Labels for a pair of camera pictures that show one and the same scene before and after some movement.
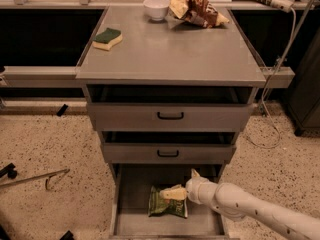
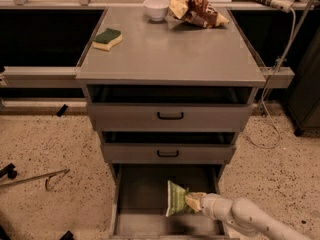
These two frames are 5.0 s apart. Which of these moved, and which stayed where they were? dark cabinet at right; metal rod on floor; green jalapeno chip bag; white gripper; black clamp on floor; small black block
Moved: white gripper; green jalapeno chip bag
Stayed: small black block; metal rod on floor; black clamp on floor; dark cabinet at right
